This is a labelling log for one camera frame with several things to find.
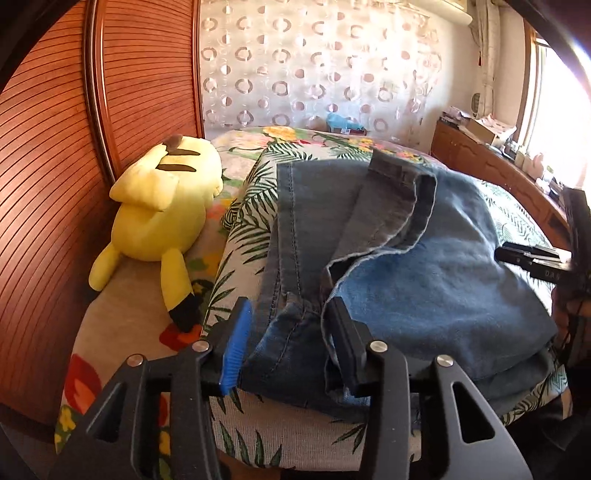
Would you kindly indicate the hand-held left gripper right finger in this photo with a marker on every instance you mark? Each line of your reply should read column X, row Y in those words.
column 344, row 341

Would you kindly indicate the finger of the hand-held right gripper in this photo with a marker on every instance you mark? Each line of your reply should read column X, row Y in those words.
column 521, row 264
column 531, row 251

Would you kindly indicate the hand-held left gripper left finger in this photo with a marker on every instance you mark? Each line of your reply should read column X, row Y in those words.
column 235, row 346

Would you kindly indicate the blue denim pants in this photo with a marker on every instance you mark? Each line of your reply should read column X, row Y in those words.
column 415, row 277

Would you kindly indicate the person's right hand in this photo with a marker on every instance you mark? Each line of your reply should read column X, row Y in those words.
column 563, row 309

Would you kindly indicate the pale pink figurine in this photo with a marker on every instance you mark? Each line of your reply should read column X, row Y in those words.
column 538, row 166

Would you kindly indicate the wooden cabinet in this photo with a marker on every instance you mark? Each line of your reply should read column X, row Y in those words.
column 485, row 170

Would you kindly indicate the window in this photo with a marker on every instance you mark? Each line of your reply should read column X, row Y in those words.
column 563, row 115

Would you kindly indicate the floral blanket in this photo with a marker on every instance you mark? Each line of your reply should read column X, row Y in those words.
column 129, row 295

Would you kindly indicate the cardboard box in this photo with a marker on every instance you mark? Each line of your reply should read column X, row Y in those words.
column 487, row 131

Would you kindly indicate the yellow plush toy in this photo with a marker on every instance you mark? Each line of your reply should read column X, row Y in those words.
column 157, row 207

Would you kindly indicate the white side curtain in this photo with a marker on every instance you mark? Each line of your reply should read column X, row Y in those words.
column 485, row 55

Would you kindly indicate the blue plastic toy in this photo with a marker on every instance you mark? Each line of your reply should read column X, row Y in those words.
column 341, row 122

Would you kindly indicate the wooden headboard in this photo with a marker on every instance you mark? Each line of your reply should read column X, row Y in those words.
column 51, row 184

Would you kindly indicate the white curtain pelmet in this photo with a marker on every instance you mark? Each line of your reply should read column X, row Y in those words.
column 443, row 11

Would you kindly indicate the sheer curtain with circles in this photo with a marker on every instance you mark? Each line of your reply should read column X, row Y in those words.
column 314, row 64

